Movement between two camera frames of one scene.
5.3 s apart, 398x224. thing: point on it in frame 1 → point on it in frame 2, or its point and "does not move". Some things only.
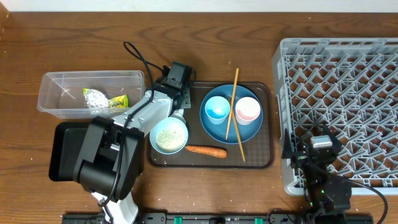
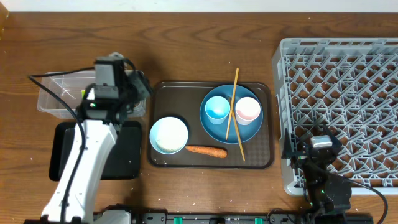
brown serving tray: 258,152 does not move
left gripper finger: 186,99 → 138,83
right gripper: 336,145 does not move
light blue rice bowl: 168,135 does not move
